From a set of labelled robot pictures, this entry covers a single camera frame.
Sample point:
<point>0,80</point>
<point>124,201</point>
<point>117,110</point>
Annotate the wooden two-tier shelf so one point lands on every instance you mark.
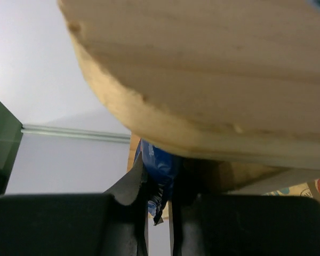
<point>233,83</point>

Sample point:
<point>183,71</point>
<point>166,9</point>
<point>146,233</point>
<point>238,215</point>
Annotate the blue Burts chips bag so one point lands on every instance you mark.
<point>162,169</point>

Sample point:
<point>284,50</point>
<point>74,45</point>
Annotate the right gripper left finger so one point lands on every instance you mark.
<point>108,223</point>

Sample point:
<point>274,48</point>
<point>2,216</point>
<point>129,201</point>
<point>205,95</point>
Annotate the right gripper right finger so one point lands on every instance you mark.
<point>245,225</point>

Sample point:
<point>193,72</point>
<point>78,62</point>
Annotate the light blue cassava chips bag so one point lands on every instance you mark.
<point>308,189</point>

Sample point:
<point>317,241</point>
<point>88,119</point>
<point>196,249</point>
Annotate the left aluminium frame post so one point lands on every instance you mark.
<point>76,133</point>

